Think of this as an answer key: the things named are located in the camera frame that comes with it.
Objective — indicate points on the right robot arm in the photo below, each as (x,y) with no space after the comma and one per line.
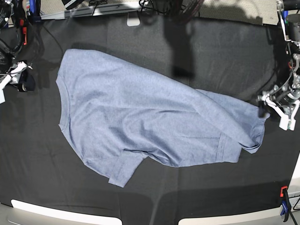
(13,37)

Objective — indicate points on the blue clamp bottom right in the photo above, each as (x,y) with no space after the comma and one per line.
(285,203)

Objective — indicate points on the black table cloth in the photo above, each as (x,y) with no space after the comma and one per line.
(38,166)

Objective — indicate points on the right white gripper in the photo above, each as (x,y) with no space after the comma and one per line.
(19,77)

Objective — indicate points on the red clamp left edge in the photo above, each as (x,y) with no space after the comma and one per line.
(23,32)

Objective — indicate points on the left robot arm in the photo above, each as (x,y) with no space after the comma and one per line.
(291,58)

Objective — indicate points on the white bracket top centre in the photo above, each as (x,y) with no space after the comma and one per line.
(133,19)

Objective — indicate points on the blue grey t-shirt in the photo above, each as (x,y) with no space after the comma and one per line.
(115,114)

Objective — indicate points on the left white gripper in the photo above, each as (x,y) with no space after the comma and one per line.
(285,101)

